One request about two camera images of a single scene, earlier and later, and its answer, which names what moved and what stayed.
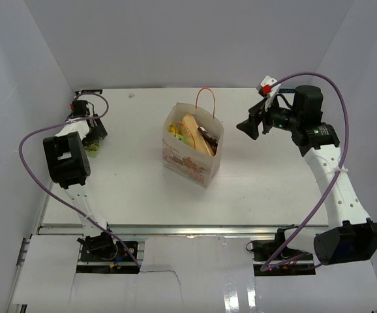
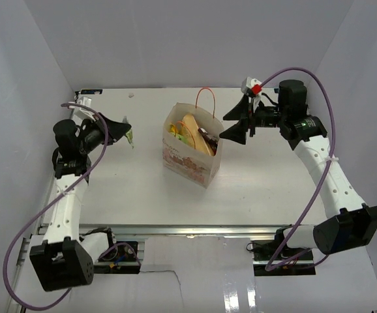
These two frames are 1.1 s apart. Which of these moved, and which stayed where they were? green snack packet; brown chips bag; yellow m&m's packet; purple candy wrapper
Moved: green snack packet
Stayed: brown chips bag; purple candy wrapper; yellow m&m's packet
